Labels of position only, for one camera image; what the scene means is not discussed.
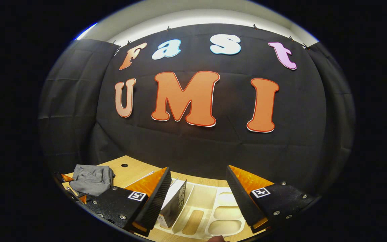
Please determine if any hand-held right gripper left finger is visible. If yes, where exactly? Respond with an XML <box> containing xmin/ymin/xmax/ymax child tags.
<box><xmin>86</xmin><ymin>166</ymin><xmax>173</xmax><ymax>237</ymax></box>

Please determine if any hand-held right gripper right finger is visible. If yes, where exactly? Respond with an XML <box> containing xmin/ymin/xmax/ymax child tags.
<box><xmin>226</xmin><ymin>165</ymin><xmax>316</xmax><ymax>234</ymax></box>

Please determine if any blue picture cover book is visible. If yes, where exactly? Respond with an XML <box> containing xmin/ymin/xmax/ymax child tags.
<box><xmin>158</xmin><ymin>179</ymin><xmax>188</xmax><ymax>229</ymax></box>

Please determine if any grey schoolbag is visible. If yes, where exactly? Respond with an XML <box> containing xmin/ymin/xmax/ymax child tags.
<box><xmin>69</xmin><ymin>164</ymin><xmax>116</xmax><ymax>198</ymax></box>

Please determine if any white bookshelf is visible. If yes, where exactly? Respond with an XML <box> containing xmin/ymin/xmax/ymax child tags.
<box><xmin>153</xmin><ymin>183</ymin><xmax>248</xmax><ymax>240</ymax></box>

